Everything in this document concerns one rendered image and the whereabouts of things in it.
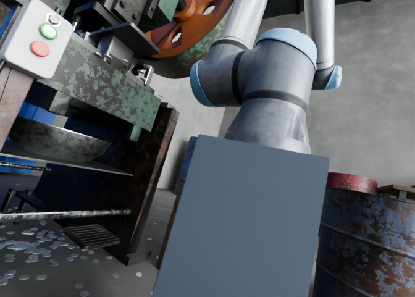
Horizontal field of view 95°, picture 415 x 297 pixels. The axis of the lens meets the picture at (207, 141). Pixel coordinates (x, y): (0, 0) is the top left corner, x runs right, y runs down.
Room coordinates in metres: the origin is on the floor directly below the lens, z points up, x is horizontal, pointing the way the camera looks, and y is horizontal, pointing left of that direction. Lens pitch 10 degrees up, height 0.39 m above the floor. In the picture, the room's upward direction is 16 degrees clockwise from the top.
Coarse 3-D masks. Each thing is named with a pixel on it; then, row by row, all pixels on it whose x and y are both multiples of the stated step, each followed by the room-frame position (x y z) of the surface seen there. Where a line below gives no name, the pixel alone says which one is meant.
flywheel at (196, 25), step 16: (192, 0) 0.99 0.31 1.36; (208, 0) 0.97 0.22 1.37; (224, 0) 0.87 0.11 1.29; (176, 16) 1.04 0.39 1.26; (192, 16) 1.02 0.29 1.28; (208, 16) 0.95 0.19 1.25; (160, 32) 1.14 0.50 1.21; (176, 32) 1.09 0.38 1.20; (192, 32) 1.00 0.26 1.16; (208, 32) 0.89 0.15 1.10; (160, 48) 1.11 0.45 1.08; (176, 48) 0.99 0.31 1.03
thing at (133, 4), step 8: (96, 0) 0.67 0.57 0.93; (104, 0) 0.64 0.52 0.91; (112, 0) 0.65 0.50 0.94; (120, 0) 0.65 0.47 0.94; (128, 0) 0.67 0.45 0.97; (136, 0) 0.72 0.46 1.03; (144, 0) 0.75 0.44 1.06; (104, 8) 0.65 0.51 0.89; (112, 8) 0.65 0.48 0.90; (120, 8) 0.66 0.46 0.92; (128, 8) 0.68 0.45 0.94; (136, 8) 0.71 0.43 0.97; (144, 8) 0.76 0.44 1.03; (120, 16) 0.68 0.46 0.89; (128, 16) 0.69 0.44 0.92; (136, 16) 0.70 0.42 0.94; (136, 24) 0.76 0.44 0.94
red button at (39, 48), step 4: (32, 44) 0.34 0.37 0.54; (36, 44) 0.34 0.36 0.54; (40, 44) 0.35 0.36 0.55; (44, 44) 0.35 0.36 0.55; (32, 48) 0.34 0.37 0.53; (36, 48) 0.35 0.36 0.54; (40, 48) 0.35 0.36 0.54; (44, 48) 0.35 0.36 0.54; (48, 48) 0.36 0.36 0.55; (36, 52) 0.35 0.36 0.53; (40, 52) 0.35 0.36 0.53; (44, 52) 0.36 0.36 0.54; (48, 52) 0.36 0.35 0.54; (40, 56) 0.36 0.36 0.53; (44, 56) 0.36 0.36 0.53
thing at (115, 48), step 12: (120, 24) 0.56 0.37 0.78; (132, 24) 0.53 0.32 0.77; (96, 36) 0.65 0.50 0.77; (108, 36) 0.62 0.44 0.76; (120, 36) 0.61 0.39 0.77; (132, 36) 0.59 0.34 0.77; (144, 36) 0.58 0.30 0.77; (108, 48) 0.61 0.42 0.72; (120, 48) 0.64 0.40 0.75; (132, 48) 0.66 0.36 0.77; (144, 48) 0.64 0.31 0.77; (156, 48) 0.63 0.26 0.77; (108, 60) 0.61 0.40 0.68; (120, 60) 0.66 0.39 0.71
